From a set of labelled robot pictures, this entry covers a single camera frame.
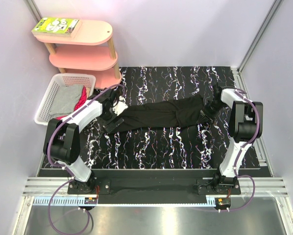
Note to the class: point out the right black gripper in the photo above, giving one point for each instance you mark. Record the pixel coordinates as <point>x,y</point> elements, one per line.
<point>205,112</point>

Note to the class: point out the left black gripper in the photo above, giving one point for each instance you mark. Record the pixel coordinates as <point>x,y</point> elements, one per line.
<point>109,125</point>

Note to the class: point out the black printed t shirt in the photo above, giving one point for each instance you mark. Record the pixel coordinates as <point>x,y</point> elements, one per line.
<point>165,114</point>

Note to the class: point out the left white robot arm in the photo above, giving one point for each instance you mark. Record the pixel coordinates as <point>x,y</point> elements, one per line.
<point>62,141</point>

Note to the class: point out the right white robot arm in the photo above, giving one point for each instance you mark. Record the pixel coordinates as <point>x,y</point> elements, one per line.
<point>245,126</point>

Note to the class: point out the black marbled table mat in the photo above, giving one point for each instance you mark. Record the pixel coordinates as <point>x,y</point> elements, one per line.
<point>202,146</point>

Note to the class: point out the beige t shirt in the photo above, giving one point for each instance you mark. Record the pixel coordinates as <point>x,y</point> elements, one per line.
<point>88,92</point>

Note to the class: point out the grey t shirt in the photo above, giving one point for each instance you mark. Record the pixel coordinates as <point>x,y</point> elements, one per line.
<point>64,100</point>

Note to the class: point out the pink three tier shelf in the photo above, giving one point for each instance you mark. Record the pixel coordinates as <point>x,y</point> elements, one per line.
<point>90,51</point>

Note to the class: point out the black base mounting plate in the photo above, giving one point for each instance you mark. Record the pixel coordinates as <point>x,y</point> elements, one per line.
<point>155,186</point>

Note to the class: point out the green cover book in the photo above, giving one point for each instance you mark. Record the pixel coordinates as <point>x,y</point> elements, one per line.
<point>59,27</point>

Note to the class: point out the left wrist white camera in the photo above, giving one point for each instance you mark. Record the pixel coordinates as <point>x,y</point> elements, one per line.
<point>120,106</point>

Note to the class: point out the white slotted cable duct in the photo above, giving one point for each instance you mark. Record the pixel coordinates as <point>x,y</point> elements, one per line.
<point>65,201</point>

